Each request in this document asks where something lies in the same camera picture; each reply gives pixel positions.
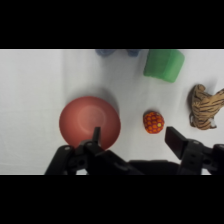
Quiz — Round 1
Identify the pink bowl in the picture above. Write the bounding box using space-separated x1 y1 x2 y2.
58 96 122 151

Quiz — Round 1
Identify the red ball with yellow dots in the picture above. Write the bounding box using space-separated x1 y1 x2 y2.
143 111 166 135

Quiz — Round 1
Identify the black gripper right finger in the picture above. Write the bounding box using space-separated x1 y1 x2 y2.
164 126 224 176

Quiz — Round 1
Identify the blue plastic object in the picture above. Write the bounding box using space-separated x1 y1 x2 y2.
95 49 116 57

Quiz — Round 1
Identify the striped tiger plush toy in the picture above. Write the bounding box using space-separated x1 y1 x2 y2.
188 83 224 131

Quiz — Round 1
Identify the green cup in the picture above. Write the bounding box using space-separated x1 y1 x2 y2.
143 49 186 84

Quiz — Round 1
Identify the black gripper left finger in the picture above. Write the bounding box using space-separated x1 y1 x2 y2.
44 126 145 176

